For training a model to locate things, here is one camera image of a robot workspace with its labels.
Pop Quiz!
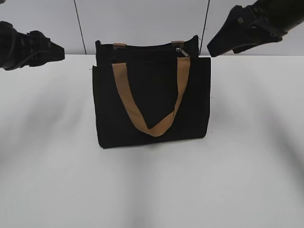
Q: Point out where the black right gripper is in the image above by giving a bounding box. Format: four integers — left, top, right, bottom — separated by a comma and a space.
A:
207, 0, 304, 57

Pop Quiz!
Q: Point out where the silver zipper pull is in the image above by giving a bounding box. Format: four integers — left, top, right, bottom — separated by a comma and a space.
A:
176, 47, 190, 57

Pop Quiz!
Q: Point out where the tan front bag handle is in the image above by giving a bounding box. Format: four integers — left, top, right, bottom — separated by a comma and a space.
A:
107, 57, 191, 137

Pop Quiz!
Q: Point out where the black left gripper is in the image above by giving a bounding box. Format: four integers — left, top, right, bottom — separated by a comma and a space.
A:
0, 21, 65, 71

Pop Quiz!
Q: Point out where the black tote bag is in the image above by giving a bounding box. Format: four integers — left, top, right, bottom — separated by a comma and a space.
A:
92, 35, 211, 149

